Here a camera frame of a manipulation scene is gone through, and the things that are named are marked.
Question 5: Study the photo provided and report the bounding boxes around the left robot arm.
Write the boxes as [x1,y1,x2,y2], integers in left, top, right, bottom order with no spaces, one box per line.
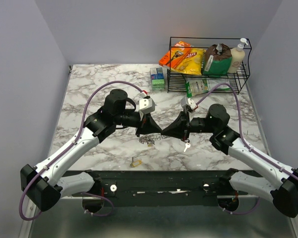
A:
[20,89,161,212]

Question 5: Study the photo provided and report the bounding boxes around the black wire rack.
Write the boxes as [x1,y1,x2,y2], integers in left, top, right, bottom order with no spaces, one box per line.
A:
[163,37,252,96]

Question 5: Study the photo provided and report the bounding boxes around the green white snack bag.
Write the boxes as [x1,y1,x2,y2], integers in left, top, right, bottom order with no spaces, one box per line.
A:
[185,78,229,98]

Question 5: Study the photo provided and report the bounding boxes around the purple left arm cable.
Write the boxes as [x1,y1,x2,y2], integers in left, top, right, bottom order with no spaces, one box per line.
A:
[19,81,149,221]

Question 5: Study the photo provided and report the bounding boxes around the orange razor package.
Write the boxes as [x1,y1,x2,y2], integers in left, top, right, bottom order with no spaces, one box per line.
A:
[158,41,192,72]

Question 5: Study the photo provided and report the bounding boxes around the brown green coffee bag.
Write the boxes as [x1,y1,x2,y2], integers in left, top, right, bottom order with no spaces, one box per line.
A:
[203,44,232,78]

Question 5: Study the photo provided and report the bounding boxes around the green sponge pack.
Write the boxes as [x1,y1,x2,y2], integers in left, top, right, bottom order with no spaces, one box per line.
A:
[150,67,165,90]

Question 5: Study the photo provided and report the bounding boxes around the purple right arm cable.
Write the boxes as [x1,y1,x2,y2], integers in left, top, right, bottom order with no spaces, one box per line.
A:
[196,83,298,215]

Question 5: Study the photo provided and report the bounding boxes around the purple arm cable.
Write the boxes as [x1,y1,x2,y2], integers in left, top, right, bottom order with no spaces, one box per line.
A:
[19,81,149,221]
[196,83,298,215]

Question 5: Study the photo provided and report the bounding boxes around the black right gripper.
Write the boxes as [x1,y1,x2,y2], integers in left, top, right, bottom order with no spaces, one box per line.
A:
[162,109,216,141]

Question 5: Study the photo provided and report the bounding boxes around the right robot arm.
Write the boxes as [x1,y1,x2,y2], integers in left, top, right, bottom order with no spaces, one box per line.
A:
[162,104,298,218]

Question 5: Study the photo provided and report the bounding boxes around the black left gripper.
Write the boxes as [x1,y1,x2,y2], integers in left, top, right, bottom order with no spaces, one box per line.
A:
[115,110,162,137]

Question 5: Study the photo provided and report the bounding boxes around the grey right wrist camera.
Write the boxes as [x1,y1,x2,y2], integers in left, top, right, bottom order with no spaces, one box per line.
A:
[180,97,198,113]

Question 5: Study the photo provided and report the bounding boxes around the black mounting base rail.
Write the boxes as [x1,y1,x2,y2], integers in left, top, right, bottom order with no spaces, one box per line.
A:
[72,170,251,208]

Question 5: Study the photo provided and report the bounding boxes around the cream lotion pump bottle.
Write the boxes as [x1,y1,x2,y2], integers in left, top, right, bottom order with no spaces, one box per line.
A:
[227,38,248,73]

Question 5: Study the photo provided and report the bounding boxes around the yellow chips bag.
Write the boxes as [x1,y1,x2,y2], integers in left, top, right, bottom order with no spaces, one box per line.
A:
[175,48,205,75]

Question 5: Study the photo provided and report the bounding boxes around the black key tag with key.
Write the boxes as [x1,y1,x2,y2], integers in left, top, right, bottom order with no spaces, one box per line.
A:
[183,139,191,152]

